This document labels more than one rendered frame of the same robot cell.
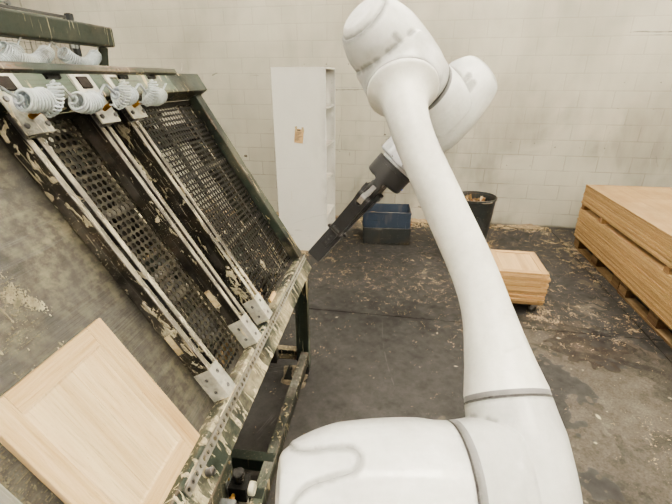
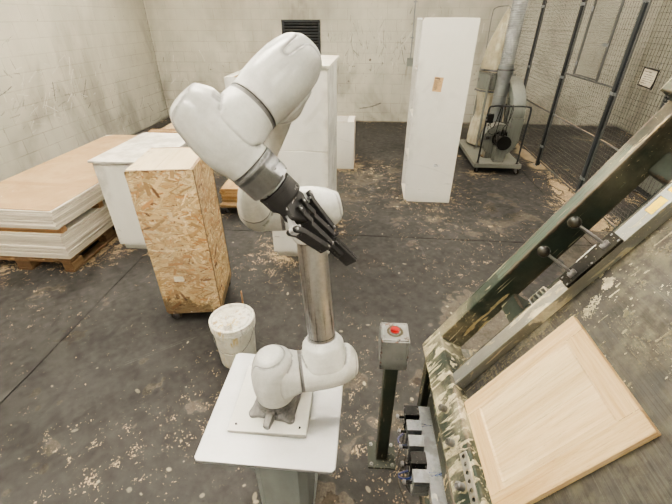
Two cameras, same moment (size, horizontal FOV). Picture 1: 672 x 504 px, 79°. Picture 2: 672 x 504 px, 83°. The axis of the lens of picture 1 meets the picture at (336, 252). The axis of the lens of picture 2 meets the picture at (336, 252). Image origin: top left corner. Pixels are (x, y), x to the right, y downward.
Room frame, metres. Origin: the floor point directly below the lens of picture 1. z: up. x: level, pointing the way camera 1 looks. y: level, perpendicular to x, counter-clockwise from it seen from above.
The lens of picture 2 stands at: (1.43, -0.05, 2.07)
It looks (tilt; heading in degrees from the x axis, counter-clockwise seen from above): 32 degrees down; 175
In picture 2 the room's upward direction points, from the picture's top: straight up
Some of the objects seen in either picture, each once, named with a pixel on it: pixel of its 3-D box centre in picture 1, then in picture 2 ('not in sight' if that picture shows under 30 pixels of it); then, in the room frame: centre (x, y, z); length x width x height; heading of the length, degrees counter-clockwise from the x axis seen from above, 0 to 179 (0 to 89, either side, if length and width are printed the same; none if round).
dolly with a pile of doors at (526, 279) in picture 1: (508, 278); not in sight; (3.45, -1.63, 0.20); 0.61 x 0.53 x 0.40; 170
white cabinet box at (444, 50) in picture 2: not in sight; (434, 115); (-3.31, 1.56, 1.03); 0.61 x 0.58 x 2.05; 170
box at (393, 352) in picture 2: not in sight; (393, 346); (0.27, 0.30, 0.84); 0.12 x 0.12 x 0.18; 83
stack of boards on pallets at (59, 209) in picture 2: not in sight; (94, 189); (-3.00, -2.55, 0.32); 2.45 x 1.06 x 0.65; 170
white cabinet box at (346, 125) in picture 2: not in sight; (336, 141); (-4.62, 0.46, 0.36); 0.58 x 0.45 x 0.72; 80
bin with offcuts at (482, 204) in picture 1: (471, 221); not in sight; (4.75, -1.66, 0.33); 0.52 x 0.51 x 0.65; 170
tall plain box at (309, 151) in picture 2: not in sight; (304, 159); (-2.22, -0.05, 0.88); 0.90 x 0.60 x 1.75; 170
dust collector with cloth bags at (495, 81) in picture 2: not in sight; (499, 90); (-4.59, 2.97, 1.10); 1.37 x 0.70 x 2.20; 170
